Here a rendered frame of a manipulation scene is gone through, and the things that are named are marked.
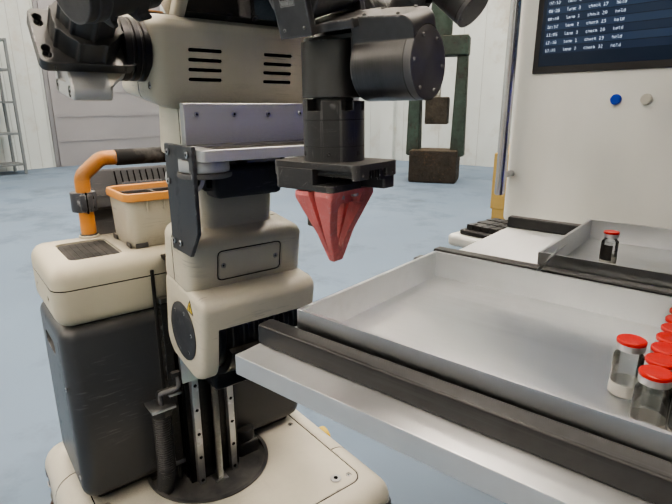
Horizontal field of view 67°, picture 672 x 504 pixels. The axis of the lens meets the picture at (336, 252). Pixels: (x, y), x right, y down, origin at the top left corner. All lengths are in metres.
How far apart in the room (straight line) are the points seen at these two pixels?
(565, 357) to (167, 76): 0.62
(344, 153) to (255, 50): 0.42
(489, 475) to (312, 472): 0.95
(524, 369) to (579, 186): 0.90
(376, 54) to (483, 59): 9.76
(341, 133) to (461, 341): 0.22
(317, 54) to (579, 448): 0.35
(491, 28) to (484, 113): 1.44
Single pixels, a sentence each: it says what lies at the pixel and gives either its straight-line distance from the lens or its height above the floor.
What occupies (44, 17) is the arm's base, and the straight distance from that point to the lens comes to 0.82.
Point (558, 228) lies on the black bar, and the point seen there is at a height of 0.89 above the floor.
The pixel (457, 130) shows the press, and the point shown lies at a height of 0.75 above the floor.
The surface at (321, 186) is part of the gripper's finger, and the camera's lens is 0.46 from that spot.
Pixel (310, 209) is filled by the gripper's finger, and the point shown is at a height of 1.00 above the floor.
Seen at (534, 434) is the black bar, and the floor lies 0.90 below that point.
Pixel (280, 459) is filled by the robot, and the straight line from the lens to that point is 1.33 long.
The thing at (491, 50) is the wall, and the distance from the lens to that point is 10.15.
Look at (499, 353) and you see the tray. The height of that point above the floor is 0.88.
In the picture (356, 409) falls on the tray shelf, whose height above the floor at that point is 0.88.
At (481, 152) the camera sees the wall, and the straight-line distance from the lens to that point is 10.15.
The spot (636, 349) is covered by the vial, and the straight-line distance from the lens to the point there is 0.44.
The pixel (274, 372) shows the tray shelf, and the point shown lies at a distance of 0.45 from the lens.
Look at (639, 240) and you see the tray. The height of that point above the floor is 0.89.
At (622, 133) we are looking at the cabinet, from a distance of 1.29.
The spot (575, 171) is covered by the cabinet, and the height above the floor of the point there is 0.95.
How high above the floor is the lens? 1.10
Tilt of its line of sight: 16 degrees down
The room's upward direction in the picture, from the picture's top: straight up
